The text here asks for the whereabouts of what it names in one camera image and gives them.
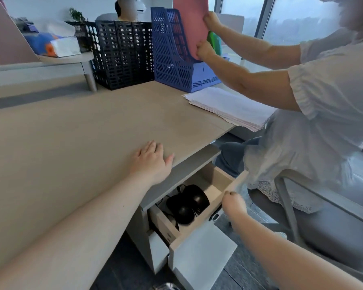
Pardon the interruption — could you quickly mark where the green folder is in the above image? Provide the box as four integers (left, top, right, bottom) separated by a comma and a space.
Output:
207, 31, 223, 57

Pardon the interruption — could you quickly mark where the person's left forearm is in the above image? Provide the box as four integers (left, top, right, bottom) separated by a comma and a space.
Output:
0, 173, 153, 290

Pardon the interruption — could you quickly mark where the stack of white papers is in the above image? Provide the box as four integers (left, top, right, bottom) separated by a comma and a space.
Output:
182, 86, 278, 133

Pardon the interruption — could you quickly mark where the grey window frame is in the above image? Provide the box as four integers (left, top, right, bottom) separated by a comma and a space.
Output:
255, 0, 276, 40

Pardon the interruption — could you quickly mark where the white plastic bag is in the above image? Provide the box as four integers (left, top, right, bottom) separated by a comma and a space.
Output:
36, 19, 76, 38

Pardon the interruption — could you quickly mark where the person's right hand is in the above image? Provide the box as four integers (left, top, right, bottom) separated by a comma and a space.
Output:
221, 191, 248, 223

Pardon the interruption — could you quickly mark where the white desk shelf riser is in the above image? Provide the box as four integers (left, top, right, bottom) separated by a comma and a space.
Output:
0, 51, 98, 93

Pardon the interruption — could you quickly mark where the mannequin head with white mask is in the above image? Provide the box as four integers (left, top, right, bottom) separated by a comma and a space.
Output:
115, 0, 147, 22

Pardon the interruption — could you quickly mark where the colourful tissue pack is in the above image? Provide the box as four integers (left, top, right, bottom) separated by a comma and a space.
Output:
24, 32, 82, 58

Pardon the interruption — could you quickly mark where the black plastic file rack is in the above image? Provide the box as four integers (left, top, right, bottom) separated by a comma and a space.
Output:
85, 20, 155, 90

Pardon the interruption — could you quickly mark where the blue plastic file rack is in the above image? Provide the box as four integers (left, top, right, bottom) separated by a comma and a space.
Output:
151, 7, 222, 93

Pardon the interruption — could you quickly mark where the purple box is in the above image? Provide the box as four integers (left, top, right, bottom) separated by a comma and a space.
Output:
16, 17, 39, 34

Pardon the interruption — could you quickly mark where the person's right forearm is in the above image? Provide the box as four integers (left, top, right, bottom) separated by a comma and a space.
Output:
230, 213, 363, 290

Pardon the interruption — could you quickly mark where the pink desk partition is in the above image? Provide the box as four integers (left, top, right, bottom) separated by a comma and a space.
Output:
0, 0, 40, 67

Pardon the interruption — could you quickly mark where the wooden drawer with white front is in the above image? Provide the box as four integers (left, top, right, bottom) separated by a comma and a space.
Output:
148, 162, 249, 283

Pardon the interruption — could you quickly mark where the pink paper folder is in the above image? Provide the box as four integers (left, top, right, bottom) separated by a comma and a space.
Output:
173, 0, 210, 61

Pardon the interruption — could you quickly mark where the white monitor back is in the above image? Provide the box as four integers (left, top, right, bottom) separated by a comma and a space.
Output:
215, 13, 245, 35

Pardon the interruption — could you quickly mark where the black mesh basket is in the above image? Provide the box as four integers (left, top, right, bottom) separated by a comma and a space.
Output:
65, 21, 93, 53

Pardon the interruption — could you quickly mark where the grey drawer cabinet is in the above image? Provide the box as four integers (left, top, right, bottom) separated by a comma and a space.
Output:
125, 144, 222, 290

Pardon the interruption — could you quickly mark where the grey office chair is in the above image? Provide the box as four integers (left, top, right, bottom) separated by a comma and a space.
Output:
247, 169, 363, 286

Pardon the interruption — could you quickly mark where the person's left hand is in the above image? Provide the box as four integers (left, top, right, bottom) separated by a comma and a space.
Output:
129, 141, 175, 186

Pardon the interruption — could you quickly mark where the small green plant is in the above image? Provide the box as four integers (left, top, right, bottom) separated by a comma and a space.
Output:
69, 7, 88, 23

